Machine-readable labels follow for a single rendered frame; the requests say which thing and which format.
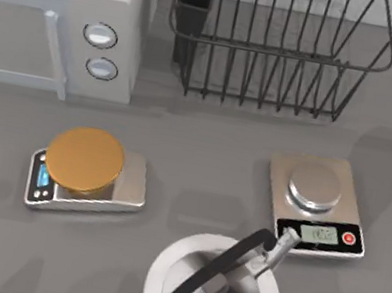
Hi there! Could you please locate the scale with gold round plate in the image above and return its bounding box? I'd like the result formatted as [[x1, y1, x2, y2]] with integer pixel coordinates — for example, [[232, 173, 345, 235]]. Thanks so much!
[[22, 118, 157, 228]]

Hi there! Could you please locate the small microwave knob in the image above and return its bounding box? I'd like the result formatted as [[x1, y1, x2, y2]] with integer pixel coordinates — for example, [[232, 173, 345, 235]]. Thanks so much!
[[83, 54, 122, 83]]

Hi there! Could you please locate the scale with silver round plate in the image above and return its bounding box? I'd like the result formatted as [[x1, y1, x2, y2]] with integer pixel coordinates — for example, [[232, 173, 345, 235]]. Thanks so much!
[[254, 146, 381, 267]]

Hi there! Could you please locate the pale microwave oven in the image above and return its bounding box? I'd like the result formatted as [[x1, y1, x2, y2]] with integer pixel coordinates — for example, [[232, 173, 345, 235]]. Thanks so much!
[[0, 0, 158, 114]]

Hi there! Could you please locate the black cutlery holder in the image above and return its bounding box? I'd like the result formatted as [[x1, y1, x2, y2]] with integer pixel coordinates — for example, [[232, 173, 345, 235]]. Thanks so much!
[[160, 0, 215, 68]]

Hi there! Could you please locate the large microwave knob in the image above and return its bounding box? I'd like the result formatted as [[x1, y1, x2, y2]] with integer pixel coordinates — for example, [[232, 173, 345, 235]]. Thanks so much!
[[79, 19, 122, 53]]

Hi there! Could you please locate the microwave door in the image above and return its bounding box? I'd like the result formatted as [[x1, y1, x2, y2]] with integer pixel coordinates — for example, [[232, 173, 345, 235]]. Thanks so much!
[[0, 1, 81, 102]]

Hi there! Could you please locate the black wire dish rack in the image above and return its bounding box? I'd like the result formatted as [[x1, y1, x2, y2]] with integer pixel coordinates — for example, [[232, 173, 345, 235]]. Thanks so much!
[[155, 0, 392, 132]]

